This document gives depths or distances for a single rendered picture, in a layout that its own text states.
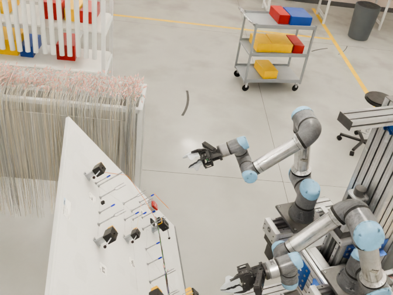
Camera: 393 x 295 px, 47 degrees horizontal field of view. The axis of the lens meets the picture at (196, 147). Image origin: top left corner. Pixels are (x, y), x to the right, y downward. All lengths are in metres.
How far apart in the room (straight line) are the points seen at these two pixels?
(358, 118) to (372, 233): 0.48
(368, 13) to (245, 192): 5.21
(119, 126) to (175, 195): 1.60
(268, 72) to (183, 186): 2.48
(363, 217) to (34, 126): 2.07
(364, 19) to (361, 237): 7.29
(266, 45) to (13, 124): 3.92
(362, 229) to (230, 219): 2.47
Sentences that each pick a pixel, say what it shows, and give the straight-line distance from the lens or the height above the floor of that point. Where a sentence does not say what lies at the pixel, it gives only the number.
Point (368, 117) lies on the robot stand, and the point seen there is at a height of 2.02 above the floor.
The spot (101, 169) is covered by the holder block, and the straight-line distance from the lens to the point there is 2.12.
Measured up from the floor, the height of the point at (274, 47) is 0.65.
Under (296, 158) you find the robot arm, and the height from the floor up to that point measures 1.49.
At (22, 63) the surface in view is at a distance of 5.20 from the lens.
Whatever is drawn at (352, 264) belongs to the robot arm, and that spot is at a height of 1.33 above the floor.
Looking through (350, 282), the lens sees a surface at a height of 1.22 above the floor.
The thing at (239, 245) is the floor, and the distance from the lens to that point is 4.05.
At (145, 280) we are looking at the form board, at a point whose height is 1.20.
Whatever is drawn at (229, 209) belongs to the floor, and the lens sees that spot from 4.35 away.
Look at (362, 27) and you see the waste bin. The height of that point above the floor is 0.27.
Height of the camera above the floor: 2.96
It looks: 36 degrees down
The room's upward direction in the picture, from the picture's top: 8 degrees clockwise
